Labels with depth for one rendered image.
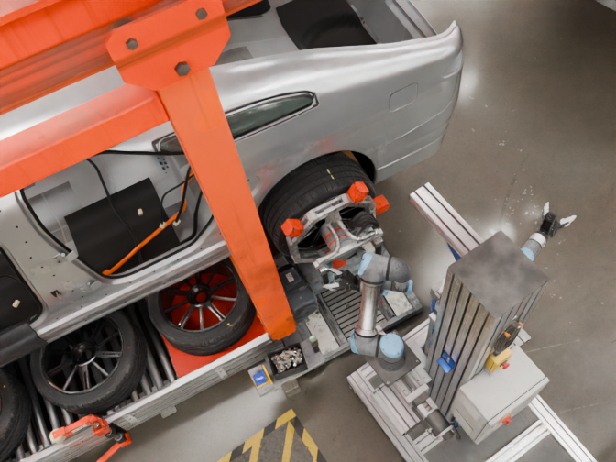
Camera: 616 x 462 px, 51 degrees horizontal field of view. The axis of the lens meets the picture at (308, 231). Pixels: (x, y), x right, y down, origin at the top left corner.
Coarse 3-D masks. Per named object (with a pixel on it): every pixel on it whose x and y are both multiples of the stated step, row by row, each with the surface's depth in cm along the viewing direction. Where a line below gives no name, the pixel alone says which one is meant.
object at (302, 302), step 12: (288, 264) 421; (288, 276) 411; (300, 276) 420; (288, 288) 409; (300, 288) 411; (288, 300) 406; (300, 300) 405; (312, 300) 405; (300, 312) 405; (312, 312) 413; (300, 324) 432
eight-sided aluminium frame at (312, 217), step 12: (324, 204) 352; (348, 204) 353; (360, 204) 361; (372, 204) 367; (312, 216) 350; (324, 216) 352; (360, 228) 395; (288, 240) 362; (300, 240) 361; (300, 252) 383; (312, 252) 390; (324, 252) 398
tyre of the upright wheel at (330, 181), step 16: (320, 160) 360; (336, 160) 365; (352, 160) 375; (288, 176) 358; (304, 176) 355; (320, 176) 354; (336, 176) 356; (352, 176) 361; (272, 192) 363; (288, 192) 356; (304, 192) 352; (320, 192) 349; (336, 192) 355; (368, 192) 372; (272, 208) 363; (288, 208) 355; (304, 208) 352; (272, 224) 365; (272, 240) 377
